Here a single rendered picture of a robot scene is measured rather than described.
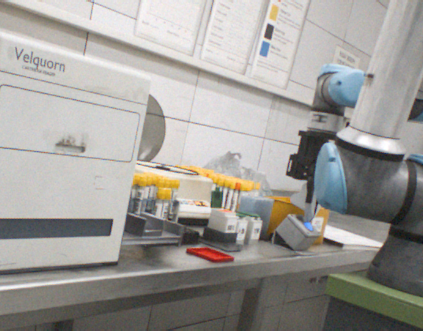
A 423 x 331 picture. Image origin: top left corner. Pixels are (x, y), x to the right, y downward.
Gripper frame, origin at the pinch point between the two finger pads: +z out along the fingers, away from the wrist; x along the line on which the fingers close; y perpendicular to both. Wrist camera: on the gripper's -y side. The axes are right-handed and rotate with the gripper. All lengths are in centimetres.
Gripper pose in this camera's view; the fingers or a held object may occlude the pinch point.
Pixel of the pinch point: (311, 218)
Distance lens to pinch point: 140.5
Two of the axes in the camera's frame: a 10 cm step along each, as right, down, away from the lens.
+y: -7.3, -2.2, 6.4
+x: -6.5, -0.4, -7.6
